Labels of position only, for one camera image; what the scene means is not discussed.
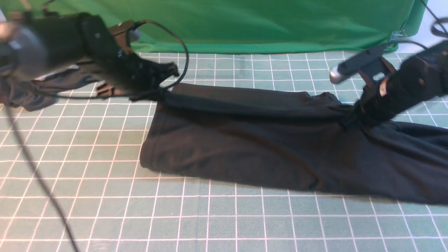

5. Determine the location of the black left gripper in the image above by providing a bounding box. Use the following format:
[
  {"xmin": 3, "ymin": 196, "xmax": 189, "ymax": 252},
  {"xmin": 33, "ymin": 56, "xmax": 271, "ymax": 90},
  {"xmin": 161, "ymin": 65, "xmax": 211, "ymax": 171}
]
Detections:
[{"xmin": 80, "ymin": 15, "xmax": 180, "ymax": 100}]

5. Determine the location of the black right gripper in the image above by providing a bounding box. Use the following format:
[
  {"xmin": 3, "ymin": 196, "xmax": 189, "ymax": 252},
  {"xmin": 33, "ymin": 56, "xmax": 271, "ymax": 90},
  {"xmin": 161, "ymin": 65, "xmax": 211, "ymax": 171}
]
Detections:
[{"xmin": 345, "ymin": 52, "xmax": 438, "ymax": 128}]

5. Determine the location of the gray long-sleeved shirt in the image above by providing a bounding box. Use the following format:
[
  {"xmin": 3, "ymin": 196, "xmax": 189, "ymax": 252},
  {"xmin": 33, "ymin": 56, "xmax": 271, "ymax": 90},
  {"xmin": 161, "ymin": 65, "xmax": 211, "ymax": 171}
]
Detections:
[{"xmin": 139, "ymin": 83, "xmax": 448, "ymax": 205}]

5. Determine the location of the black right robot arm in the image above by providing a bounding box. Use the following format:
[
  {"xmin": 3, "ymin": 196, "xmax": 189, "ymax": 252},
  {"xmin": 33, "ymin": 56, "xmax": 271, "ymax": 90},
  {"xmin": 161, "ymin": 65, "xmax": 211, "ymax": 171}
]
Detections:
[{"xmin": 338, "ymin": 41, "xmax": 448, "ymax": 128}]

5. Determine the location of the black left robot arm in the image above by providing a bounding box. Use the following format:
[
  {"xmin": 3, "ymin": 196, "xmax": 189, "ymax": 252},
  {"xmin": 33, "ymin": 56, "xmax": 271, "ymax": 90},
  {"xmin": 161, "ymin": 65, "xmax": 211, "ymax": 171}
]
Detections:
[{"xmin": 1, "ymin": 12, "xmax": 188, "ymax": 102}]

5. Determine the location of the metal binder clip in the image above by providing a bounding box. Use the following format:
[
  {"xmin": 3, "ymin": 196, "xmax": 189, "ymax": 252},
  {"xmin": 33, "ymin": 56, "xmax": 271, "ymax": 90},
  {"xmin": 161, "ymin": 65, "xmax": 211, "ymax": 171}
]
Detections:
[{"xmin": 389, "ymin": 30, "xmax": 408, "ymax": 44}]

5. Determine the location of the green backdrop cloth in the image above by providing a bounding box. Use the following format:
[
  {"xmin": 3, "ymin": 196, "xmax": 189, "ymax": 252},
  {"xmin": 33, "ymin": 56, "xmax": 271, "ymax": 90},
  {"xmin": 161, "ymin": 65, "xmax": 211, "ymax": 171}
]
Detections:
[{"xmin": 21, "ymin": 0, "xmax": 429, "ymax": 54}]

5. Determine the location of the green checkered tablecloth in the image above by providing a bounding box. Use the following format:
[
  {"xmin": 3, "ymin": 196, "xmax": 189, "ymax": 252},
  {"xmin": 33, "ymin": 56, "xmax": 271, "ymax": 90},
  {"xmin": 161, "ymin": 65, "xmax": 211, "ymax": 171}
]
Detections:
[{"xmin": 0, "ymin": 51, "xmax": 447, "ymax": 252}]

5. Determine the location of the dark crumpled garment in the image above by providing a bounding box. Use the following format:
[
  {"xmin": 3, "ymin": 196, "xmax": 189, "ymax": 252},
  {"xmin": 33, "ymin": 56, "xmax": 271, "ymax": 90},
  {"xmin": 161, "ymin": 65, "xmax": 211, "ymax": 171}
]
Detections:
[{"xmin": 0, "ymin": 63, "xmax": 102, "ymax": 112}]

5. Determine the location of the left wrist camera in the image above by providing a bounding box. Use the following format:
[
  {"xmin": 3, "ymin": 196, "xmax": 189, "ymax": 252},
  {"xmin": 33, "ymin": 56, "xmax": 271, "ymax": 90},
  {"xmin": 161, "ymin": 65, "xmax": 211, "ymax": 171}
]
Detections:
[{"xmin": 108, "ymin": 20, "xmax": 141, "ymax": 46}]

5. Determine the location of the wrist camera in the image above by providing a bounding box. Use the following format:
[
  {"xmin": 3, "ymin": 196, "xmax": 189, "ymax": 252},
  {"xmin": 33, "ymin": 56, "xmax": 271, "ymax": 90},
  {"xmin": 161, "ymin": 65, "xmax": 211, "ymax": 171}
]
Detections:
[
  {"xmin": 329, "ymin": 45, "xmax": 387, "ymax": 84},
  {"xmin": 108, "ymin": 20, "xmax": 141, "ymax": 46}
]

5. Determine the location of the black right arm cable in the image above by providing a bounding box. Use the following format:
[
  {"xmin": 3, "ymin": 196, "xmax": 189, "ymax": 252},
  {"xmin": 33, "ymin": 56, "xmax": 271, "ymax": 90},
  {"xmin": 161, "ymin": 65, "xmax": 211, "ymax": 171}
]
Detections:
[{"xmin": 385, "ymin": 0, "xmax": 448, "ymax": 53}]

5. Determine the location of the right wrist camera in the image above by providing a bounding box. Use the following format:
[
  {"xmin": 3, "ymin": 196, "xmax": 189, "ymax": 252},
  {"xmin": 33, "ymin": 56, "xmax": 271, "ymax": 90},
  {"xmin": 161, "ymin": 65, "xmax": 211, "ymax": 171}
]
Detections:
[{"xmin": 329, "ymin": 45, "xmax": 387, "ymax": 84}]

